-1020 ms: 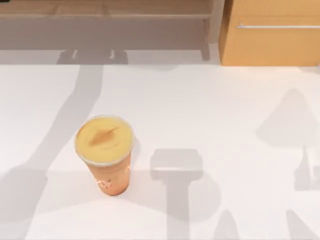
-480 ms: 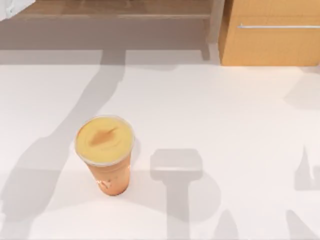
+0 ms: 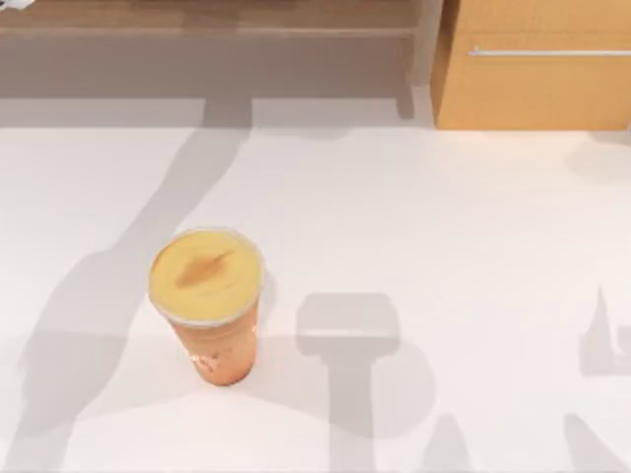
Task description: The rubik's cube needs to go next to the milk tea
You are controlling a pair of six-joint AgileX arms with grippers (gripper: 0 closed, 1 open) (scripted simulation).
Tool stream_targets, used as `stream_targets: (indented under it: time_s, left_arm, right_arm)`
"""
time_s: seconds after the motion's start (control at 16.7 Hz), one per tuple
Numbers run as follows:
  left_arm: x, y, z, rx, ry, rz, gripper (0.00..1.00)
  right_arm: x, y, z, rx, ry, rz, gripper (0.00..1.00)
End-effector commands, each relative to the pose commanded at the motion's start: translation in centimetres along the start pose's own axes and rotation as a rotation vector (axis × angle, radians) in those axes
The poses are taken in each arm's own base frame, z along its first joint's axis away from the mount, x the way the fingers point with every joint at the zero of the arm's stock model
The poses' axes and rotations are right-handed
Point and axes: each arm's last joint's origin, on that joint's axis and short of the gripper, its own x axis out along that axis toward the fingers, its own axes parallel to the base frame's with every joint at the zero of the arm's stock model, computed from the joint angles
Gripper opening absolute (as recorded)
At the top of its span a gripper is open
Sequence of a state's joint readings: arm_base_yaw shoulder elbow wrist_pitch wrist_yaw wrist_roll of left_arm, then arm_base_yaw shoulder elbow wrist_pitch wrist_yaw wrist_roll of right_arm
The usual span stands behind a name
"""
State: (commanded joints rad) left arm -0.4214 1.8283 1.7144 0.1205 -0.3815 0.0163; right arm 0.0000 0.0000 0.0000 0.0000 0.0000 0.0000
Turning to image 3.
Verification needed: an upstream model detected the wooden drawer front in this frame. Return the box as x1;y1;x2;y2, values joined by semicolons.
435;31;631;131

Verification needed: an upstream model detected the open wooden shelf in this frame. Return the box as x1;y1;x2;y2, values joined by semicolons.
0;0;439;121

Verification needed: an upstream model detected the wooden cupboard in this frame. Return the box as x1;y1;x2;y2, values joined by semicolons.
429;0;631;132

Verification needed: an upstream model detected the long metal handle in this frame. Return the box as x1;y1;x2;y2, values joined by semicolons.
467;45;631;57

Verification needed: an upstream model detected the orange drink cup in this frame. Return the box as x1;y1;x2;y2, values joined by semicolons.
148;226;266;388

